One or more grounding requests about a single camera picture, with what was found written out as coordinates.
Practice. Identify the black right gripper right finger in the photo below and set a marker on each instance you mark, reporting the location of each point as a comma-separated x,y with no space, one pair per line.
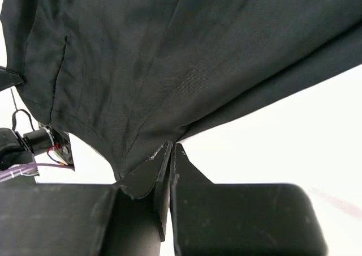
239,219

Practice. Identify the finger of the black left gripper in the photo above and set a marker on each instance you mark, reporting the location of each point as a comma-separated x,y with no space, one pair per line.
9,78

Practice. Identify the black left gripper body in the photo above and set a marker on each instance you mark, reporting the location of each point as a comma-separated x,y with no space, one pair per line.
22,149

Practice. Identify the black pleated skirt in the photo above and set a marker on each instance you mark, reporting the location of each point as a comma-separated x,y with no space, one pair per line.
127,75

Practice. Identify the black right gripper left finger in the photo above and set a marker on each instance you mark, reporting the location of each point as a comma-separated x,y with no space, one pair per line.
125,218

